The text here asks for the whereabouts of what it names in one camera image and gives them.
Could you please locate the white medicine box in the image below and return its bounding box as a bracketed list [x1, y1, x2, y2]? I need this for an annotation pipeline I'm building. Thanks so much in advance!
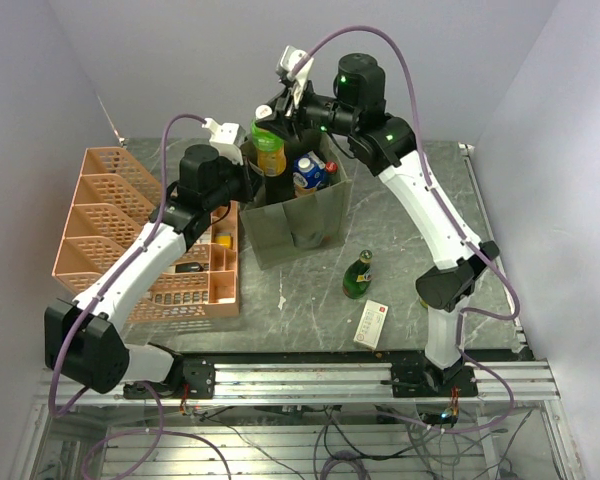
[353, 300, 389, 350]

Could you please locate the green tea plastic bottle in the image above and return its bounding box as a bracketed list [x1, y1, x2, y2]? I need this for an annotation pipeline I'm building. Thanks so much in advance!
[251, 105, 287, 177]

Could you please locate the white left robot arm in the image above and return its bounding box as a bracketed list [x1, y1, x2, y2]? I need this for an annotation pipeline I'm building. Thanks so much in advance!
[44, 140, 259, 397]

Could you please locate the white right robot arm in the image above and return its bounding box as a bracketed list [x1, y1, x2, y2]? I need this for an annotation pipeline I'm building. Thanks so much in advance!
[256, 46, 499, 396]

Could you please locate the blue pineapple juice carton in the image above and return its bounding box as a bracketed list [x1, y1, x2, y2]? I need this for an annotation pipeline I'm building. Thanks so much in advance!
[293, 151, 327, 197]

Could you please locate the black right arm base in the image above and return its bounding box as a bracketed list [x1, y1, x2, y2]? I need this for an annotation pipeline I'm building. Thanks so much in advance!
[387, 361, 478, 398]

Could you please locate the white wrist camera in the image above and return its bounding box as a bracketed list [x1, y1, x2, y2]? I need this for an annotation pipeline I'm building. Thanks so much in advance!
[276, 45, 314, 106]
[203, 117, 247, 166]

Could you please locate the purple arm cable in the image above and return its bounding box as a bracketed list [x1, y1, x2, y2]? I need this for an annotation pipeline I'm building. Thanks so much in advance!
[48, 114, 234, 480]
[289, 25, 522, 480]

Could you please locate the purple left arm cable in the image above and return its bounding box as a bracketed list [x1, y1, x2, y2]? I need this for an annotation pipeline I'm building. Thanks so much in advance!
[48, 114, 234, 480]

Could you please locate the aluminium rail frame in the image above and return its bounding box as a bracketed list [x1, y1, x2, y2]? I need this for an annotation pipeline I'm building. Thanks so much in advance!
[11, 349, 585, 479]

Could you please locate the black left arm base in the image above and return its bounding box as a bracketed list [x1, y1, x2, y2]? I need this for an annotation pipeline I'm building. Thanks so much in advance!
[121, 353, 216, 400]

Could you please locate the black device in basket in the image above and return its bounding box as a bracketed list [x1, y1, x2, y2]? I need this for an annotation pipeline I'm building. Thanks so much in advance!
[174, 262, 205, 274]

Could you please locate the green glass bottle centre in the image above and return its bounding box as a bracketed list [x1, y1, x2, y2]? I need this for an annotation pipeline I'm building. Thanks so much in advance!
[342, 250, 373, 299]

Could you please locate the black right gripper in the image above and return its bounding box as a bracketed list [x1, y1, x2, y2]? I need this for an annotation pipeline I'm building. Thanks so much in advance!
[256, 78, 359, 142]

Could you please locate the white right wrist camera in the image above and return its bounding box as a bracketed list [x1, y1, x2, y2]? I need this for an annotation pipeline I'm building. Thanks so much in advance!
[276, 45, 314, 106]

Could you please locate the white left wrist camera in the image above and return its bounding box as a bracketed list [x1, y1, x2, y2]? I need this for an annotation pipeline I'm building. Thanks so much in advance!
[203, 117, 247, 166]

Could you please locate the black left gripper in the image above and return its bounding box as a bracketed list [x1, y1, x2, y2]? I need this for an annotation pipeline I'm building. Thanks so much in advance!
[205, 151, 267, 211]

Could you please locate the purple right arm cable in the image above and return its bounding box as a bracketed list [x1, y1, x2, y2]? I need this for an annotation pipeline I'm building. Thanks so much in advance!
[289, 25, 522, 480]

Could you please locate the green canvas tote bag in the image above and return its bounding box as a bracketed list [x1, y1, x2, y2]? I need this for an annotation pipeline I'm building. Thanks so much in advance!
[240, 130, 353, 270]

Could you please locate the cola glass bottle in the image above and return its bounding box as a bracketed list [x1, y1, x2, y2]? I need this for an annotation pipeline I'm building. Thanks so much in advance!
[325, 161, 340, 186]

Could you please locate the yellow grey small object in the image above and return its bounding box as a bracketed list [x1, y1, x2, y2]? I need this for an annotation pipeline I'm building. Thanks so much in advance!
[214, 232, 233, 249]

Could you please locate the orange plastic organizer basket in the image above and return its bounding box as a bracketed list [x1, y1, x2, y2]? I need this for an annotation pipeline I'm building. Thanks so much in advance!
[51, 145, 242, 324]

